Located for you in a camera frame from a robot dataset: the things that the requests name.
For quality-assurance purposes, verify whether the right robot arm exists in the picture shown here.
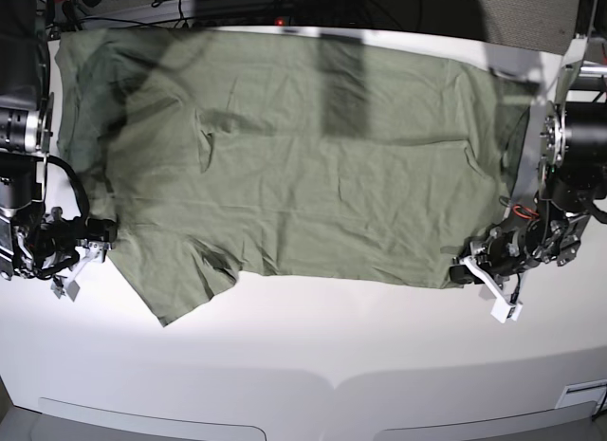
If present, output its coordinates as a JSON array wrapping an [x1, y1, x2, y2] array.
[[1, 0, 118, 291]]

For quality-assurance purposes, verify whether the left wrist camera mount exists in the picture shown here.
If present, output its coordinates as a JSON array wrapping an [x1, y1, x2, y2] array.
[[455, 256, 524, 323]]

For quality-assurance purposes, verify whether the green T-shirt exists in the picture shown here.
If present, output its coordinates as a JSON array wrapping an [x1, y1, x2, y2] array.
[[56, 28, 537, 324]]

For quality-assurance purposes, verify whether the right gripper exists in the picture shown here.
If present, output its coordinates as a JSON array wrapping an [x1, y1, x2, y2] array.
[[28, 217, 118, 275]]

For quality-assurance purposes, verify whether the black aluminium frame rail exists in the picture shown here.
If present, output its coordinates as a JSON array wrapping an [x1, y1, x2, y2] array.
[[37, 0, 426, 31]]

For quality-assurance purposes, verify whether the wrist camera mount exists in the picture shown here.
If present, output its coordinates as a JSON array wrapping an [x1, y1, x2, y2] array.
[[455, 256, 524, 323], [51, 240, 113, 302]]

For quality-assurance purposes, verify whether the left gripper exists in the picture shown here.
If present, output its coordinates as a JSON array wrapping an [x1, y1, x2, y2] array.
[[449, 225, 536, 285]]

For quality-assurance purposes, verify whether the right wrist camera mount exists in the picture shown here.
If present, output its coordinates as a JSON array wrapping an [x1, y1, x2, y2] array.
[[51, 240, 113, 302]]

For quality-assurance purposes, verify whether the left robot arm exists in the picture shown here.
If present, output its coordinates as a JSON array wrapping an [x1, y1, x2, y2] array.
[[450, 0, 606, 286]]

